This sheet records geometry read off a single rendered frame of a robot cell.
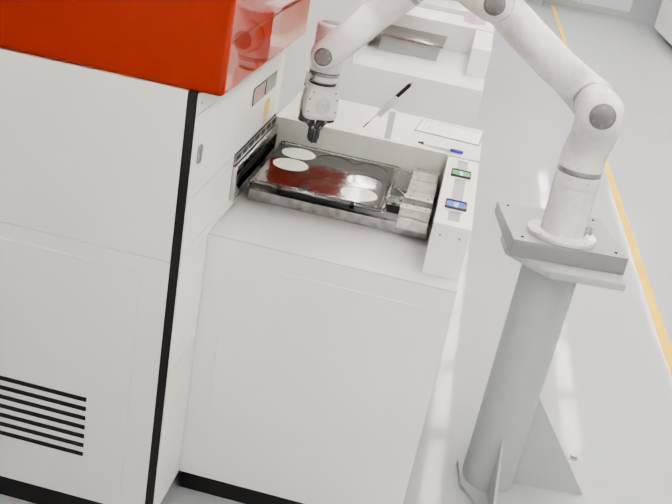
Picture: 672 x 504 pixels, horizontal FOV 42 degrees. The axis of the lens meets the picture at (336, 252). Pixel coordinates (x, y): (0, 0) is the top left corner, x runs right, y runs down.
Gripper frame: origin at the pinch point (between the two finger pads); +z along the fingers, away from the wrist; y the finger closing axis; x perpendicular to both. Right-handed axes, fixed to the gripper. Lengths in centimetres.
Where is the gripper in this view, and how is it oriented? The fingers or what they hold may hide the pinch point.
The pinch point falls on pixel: (313, 134)
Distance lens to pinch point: 250.2
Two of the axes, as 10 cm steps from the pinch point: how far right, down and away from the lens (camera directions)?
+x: -3.9, -4.5, 8.0
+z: -1.8, 8.9, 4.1
